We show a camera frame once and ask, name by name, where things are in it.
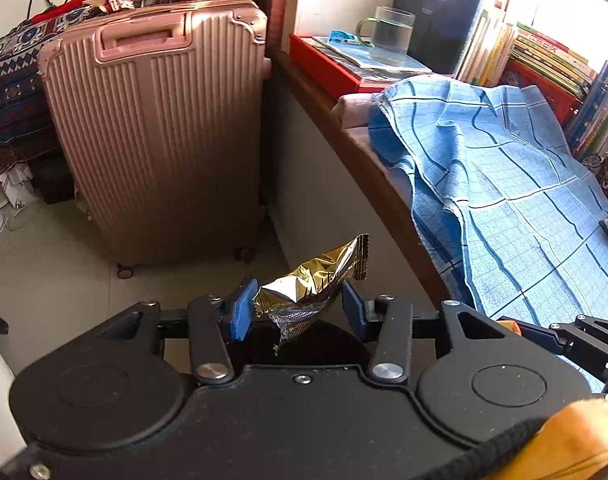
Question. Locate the dark blue book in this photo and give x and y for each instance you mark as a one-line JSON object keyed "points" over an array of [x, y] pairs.
{"points": [[438, 20]]}

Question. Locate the blue checked cloth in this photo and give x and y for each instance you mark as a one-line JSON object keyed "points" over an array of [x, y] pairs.
{"points": [[508, 185]]}

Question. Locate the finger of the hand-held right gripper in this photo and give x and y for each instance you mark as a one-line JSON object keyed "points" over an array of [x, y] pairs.
{"points": [[568, 332]]}

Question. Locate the blue booklet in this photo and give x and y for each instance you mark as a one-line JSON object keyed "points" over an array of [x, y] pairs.
{"points": [[383, 62]]}

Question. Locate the white folded item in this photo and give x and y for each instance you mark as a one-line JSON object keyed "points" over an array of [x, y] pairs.
{"points": [[16, 185]]}

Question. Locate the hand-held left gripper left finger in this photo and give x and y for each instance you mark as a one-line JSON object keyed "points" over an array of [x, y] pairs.
{"points": [[241, 310]]}

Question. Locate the row of pale books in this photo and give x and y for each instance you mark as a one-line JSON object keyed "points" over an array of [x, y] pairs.
{"points": [[483, 45]]}

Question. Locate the patterned bed blanket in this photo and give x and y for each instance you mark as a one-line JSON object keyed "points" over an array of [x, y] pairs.
{"points": [[9, 100]]}

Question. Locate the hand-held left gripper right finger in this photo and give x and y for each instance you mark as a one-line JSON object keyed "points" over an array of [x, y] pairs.
{"points": [[355, 310]]}

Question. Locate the red crate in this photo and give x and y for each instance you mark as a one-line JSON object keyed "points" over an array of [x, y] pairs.
{"points": [[528, 90]]}

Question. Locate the person's left hand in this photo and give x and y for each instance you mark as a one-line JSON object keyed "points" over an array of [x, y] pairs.
{"points": [[583, 440]]}

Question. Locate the gold wrapper with brown print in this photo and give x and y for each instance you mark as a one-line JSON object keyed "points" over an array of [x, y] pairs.
{"points": [[309, 280]]}

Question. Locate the pale pink mat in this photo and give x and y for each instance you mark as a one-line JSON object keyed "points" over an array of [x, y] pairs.
{"points": [[354, 110]]}

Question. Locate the wooden ledge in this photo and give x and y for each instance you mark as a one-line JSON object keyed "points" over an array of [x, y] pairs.
{"points": [[364, 160]]}

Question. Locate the black box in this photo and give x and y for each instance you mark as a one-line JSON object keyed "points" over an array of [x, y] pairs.
{"points": [[54, 182]]}

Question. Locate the red flat box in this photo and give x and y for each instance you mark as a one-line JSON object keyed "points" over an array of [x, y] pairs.
{"points": [[324, 67]]}

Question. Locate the pink ribbed suitcase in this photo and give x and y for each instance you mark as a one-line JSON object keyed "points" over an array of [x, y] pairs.
{"points": [[159, 135]]}

